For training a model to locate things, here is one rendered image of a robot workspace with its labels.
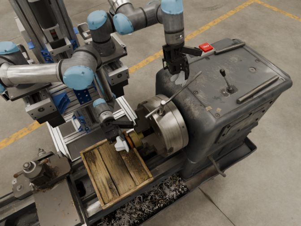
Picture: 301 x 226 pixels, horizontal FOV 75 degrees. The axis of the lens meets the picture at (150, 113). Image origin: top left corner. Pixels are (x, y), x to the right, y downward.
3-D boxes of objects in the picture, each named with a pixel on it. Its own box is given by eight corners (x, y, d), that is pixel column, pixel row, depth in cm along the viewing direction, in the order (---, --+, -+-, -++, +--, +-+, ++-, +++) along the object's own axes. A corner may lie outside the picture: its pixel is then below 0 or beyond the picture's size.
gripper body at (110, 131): (110, 146, 103) (101, 128, 109) (125, 138, 106) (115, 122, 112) (107, 139, 97) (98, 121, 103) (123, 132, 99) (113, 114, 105)
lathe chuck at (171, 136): (149, 115, 127) (152, 84, 99) (177, 156, 114) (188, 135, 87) (137, 120, 124) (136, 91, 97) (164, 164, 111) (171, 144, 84)
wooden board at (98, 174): (125, 132, 128) (124, 128, 125) (153, 180, 110) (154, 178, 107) (81, 154, 120) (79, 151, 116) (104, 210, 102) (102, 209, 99)
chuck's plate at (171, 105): (154, 112, 128) (158, 82, 100) (182, 154, 115) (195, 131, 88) (149, 115, 127) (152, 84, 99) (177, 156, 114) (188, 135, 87)
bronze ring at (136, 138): (137, 123, 101) (121, 132, 98) (146, 138, 97) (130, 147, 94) (138, 132, 109) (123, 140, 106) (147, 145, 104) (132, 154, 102)
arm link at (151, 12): (134, 5, 78) (147, 7, 70) (157, -3, 81) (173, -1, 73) (138, 26, 83) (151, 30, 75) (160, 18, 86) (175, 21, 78)
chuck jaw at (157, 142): (159, 128, 101) (172, 145, 94) (159, 134, 105) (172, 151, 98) (139, 138, 98) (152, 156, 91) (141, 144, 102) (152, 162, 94)
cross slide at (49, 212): (58, 151, 115) (55, 148, 111) (83, 223, 94) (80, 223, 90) (28, 165, 110) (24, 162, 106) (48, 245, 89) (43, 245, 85)
